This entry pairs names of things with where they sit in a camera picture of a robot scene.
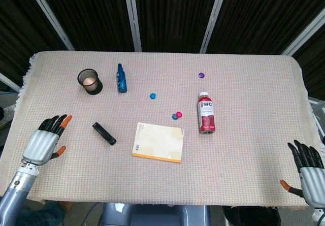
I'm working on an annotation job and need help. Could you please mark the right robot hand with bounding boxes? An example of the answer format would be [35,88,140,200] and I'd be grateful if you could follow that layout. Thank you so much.
[279,139,325,208]

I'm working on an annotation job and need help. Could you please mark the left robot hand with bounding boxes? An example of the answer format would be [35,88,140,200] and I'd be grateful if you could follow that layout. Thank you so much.
[22,114,73,166]

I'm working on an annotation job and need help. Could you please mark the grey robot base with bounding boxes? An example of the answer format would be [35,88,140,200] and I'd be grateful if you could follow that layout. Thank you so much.
[101,202,211,226]

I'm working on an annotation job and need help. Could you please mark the black mesh pen cup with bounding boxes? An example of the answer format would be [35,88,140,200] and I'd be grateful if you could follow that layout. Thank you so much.
[77,69,104,95]

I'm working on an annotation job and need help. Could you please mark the blue spray bottle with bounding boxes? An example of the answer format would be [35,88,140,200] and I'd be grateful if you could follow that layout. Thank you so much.
[116,63,128,93]

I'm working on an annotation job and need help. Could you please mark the yellow-spined notebook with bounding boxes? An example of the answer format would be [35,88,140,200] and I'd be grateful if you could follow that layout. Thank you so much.
[132,122,184,164]

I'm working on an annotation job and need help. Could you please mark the red NFC juice bottle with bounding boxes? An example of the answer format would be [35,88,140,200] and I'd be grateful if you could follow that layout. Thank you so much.
[197,91,217,135]

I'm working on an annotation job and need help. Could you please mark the beige woven tablecloth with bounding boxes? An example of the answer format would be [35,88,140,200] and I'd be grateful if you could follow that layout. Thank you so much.
[0,51,325,207]

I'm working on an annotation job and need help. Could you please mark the white partition frame post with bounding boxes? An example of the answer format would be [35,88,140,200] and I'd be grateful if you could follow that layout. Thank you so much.
[122,0,142,52]
[24,0,75,51]
[199,0,230,54]
[281,7,325,56]

